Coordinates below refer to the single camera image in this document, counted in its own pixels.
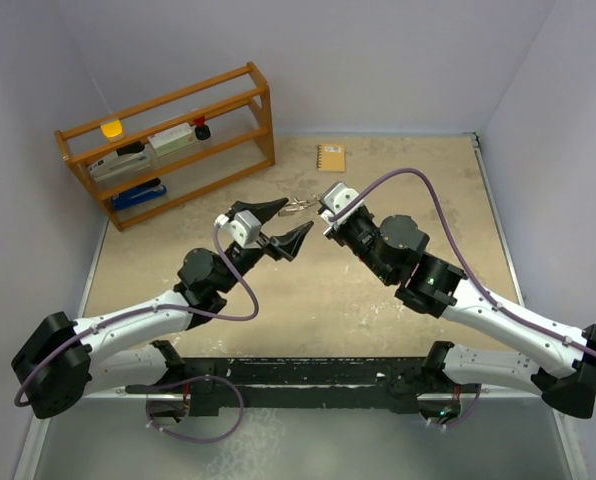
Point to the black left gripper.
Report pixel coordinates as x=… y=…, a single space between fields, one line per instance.
x=284 y=245

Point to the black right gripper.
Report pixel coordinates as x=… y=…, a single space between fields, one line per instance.
x=336 y=233

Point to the large silver keyring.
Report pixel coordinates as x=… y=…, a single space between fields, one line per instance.
x=297 y=205

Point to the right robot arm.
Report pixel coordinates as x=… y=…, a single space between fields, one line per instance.
x=554 y=361

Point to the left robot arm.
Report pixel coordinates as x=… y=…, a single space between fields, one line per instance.
x=67 y=359

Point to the brown spiral notebook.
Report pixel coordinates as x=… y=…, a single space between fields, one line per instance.
x=331 y=158

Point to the black red stamp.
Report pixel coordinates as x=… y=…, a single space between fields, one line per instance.
x=201 y=130

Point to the blue stapler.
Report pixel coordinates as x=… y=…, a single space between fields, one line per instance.
x=142 y=193

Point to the white box on shelf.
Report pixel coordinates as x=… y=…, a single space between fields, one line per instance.
x=172 y=139

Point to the orange wooden shelf rack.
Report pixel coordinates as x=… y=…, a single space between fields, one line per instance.
x=136 y=174

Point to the white black stapler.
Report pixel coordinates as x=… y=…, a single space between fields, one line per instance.
x=113 y=164

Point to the yellow sticky note pad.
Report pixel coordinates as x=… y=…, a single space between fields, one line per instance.
x=112 y=129

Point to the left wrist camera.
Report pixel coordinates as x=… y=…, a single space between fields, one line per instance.
x=243 y=227

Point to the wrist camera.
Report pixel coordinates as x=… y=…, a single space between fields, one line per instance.
x=341 y=208
x=243 y=227

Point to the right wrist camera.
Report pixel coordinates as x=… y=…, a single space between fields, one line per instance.
x=341 y=208

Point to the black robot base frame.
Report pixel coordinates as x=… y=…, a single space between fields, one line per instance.
x=402 y=385

